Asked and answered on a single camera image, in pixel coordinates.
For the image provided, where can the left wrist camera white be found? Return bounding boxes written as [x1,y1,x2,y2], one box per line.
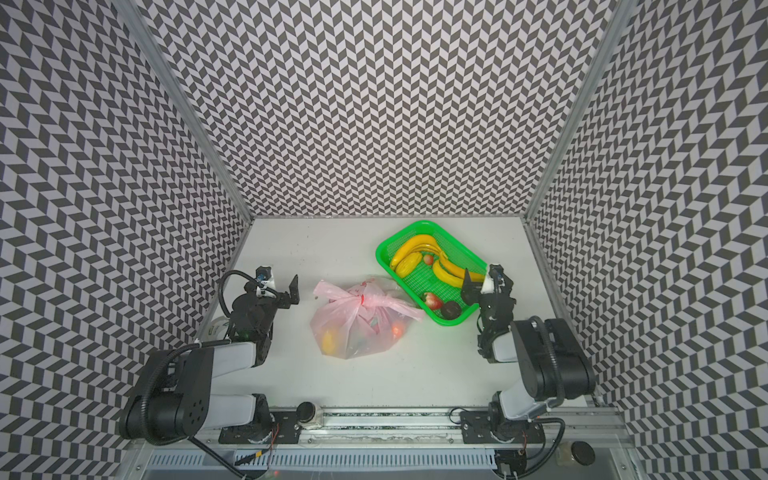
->
[254,266,277,298]

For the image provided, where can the aluminium front rail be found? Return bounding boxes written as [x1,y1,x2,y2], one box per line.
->
[143,406,625,451]

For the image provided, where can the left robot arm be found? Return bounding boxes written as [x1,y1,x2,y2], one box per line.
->
[117,266,300,446]

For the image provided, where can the green plastic basket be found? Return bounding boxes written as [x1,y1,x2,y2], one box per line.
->
[375,220,488,326]

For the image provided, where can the black round cap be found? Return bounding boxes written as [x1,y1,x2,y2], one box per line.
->
[570,441,596,466]

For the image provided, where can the pink plastic bag peach print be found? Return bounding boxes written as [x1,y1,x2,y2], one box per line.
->
[310,277,426,360]

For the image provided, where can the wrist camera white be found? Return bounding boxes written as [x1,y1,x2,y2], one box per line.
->
[254,266,277,298]
[480,274,496,295]

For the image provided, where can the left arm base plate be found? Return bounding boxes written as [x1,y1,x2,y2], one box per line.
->
[218,394,302,446]

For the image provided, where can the dark fake plum right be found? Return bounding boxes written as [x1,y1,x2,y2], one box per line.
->
[440,301,462,321]

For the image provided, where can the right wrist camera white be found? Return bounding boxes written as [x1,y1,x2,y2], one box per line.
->
[480,274,496,295]

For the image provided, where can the small yellow fake banana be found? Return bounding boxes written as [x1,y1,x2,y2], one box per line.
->
[432,257,485,288]

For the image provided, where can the clear tape roll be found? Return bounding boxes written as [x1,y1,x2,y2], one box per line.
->
[201,316,229,342]

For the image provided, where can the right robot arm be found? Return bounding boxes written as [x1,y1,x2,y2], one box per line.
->
[461,264,597,429]

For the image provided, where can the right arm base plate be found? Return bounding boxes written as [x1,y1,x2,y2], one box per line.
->
[458,410,546,445]

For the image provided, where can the black knob on rail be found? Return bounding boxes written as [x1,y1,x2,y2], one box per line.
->
[296,401,317,424]

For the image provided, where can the yellow fake banana bunch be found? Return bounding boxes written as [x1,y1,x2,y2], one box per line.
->
[390,234,442,278]

